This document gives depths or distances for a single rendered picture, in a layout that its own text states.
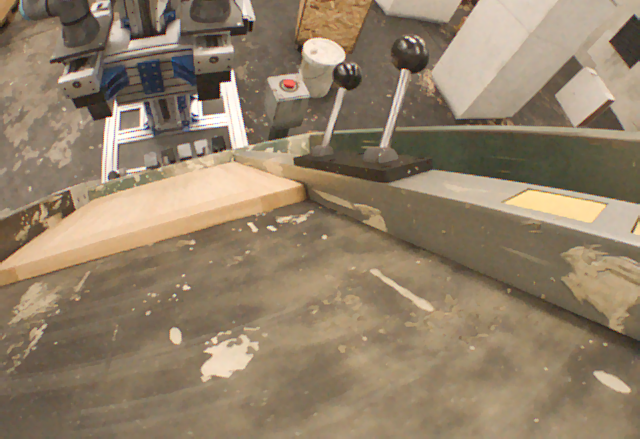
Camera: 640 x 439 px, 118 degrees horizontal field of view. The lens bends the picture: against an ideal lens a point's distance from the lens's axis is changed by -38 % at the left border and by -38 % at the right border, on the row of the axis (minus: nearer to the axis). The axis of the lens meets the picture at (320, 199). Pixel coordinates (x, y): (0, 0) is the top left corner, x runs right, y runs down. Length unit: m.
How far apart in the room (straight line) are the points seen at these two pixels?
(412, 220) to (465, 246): 0.05
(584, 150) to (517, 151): 0.10
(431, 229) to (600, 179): 0.24
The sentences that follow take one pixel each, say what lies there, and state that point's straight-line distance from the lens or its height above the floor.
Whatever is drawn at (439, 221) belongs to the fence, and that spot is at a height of 1.53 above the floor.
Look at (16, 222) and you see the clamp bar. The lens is 0.59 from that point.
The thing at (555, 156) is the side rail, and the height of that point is 1.50.
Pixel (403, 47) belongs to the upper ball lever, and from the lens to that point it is 0.28.
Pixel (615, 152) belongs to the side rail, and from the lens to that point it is 0.38.
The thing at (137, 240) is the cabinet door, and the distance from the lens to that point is 0.36.
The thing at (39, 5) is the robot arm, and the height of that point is 1.22.
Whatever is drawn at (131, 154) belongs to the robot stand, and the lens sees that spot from 1.86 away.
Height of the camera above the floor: 1.67
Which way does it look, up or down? 61 degrees down
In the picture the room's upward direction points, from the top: 29 degrees clockwise
